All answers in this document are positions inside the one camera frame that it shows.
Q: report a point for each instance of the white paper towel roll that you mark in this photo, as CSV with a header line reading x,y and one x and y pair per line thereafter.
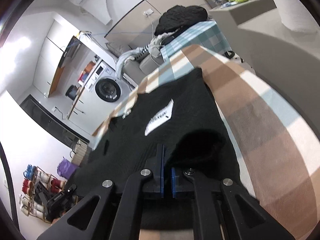
x,y
290,5

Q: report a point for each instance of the white wall socket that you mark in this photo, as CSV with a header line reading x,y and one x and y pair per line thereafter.
x,y
148,12

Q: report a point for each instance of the beige low cabinet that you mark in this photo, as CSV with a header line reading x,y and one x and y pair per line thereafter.
x,y
287,55

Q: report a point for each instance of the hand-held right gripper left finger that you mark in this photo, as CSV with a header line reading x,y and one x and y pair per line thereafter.
x,y
161,175

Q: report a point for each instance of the teal checkered cloth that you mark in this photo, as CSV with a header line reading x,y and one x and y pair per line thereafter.
x,y
200,37

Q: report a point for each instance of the black device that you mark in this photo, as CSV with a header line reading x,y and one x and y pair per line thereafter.
x,y
60,200

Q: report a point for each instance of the brown blue checkered tablecloth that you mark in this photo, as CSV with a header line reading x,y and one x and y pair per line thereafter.
x,y
262,130

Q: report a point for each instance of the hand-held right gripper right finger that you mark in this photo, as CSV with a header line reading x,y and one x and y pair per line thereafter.
x,y
175,183

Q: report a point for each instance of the beige side table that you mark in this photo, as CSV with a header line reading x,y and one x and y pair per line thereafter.
x,y
245,12

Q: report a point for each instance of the white wall cabinet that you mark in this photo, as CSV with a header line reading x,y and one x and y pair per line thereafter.
x,y
50,55

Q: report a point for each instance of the black cooking pot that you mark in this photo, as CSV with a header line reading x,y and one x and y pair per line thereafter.
x,y
71,92

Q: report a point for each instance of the black sweater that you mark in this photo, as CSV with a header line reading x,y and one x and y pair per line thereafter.
x,y
180,120

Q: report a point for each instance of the purple bag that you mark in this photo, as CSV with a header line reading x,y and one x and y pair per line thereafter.
x,y
66,168

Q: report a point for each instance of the white washing machine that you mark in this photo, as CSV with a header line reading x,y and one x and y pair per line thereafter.
x,y
110,87

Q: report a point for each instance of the shoe rack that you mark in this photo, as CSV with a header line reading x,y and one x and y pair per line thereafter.
x,y
40,192

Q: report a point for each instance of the white crumpled clothes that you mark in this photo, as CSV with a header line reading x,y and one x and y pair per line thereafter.
x,y
156,42

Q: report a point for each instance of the black padded jacket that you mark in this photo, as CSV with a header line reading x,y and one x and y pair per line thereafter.
x,y
180,18

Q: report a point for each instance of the light grey blanket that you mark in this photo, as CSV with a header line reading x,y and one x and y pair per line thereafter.
x,y
125,62

